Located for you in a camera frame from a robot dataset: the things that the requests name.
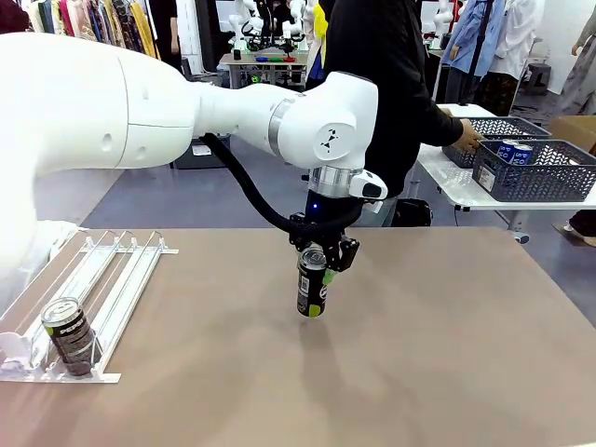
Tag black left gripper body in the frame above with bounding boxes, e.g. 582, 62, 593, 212
287, 188, 351, 262

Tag black Pepsi can green base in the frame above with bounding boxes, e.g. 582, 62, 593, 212
296, 246, 332, 319

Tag blue-grey plastic woven basket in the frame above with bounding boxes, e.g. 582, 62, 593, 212
471, 139, 596, 204
441, 116, 553, 169

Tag person's left hand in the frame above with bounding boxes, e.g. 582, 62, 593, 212
458, 118, 485, 153

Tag white folding table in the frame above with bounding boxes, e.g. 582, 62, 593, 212
415, 102, 596, 244

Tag grey storage bin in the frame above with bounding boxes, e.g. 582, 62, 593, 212
174, 137, 233, 169

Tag person in black jacket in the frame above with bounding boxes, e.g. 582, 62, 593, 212
305, 0, 467, 228

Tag grey workbench table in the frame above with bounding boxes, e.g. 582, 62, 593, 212
217, 50, 309, 113

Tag light blue hanging shirt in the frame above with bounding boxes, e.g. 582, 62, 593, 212
440, 0, 509, 78

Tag black stand pole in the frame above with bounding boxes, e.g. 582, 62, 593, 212
458, 0, 495, 106

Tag bystander in black clothes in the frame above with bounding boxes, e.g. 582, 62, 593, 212
147, 0, 183, 72

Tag grey plastic stool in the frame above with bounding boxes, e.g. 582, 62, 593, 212
520, 62, 553, 97

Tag yellow hanging garment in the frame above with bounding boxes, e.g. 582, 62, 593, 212
129, 0, 162, 60

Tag white hanging shirt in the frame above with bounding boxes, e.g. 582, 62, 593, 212
488, 0, 544, 81

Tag brown cardboard box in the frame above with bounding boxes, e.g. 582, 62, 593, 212
549, 115, 596, 155

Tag black metal clothes rack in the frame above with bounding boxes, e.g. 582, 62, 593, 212
27, 0, 164, 61

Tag mannequin in grey dress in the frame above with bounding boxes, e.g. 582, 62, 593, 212
556, 18, 596, 115

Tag mannequin in dark red garment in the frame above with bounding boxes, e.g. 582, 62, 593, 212
0, 0, 30, 34

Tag black corrugated cable hose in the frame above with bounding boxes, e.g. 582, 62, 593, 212
202, 132, 367, 237

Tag white wire can dispenser rack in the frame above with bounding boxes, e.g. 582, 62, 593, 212
0, 227, 181, 386

